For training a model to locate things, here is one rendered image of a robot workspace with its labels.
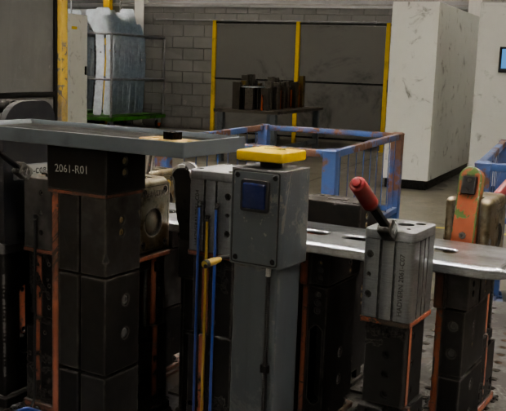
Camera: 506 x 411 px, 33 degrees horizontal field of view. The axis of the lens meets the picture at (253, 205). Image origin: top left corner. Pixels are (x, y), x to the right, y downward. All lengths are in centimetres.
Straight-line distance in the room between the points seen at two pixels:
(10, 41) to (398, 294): 407
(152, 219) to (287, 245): 39
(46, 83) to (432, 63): 506
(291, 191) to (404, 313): 23
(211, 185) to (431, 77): 815
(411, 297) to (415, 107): 826
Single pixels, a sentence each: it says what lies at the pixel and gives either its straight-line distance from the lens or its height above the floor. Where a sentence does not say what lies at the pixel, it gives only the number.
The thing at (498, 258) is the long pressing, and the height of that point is 100.
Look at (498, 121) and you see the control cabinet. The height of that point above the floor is 79.
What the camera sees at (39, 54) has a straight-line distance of 519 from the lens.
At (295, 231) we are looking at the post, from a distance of 97.
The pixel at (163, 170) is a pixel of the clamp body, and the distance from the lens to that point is 170.
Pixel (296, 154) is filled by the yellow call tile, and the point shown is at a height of 116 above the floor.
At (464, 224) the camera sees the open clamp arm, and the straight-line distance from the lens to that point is 137.
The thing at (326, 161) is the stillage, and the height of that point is 90.
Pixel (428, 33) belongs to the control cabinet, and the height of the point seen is 167.
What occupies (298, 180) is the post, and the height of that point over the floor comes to 113.
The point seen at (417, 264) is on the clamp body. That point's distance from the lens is 107.
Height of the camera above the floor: 125
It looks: 9 degrees down
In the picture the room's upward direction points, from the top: 2 degrees clockwise
